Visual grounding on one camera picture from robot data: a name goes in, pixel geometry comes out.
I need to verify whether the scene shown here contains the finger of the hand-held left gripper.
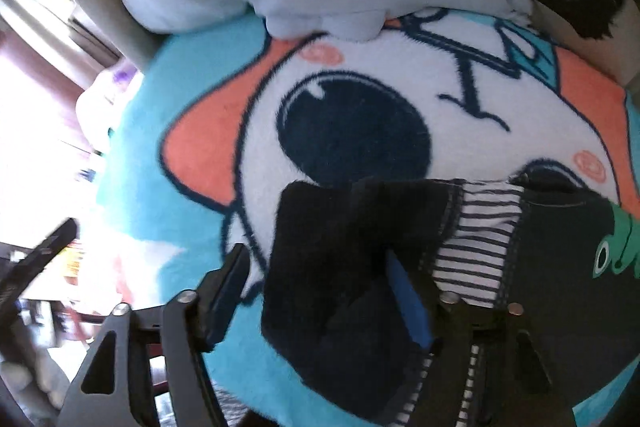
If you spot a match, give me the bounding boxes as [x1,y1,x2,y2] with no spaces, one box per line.
[0,217,80,353]

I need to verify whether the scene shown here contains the black pants with striped lining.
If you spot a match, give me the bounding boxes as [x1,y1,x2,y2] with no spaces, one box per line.
[260,174,640,427]

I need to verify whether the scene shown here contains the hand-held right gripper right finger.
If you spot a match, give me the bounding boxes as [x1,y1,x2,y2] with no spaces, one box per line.
[387,252,578,427]

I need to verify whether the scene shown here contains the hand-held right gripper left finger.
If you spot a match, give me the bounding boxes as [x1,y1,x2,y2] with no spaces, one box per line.
[56,243,251,427]

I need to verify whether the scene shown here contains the printed cartoon blanket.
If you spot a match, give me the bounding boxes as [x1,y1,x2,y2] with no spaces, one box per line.
[97,4,640,427]

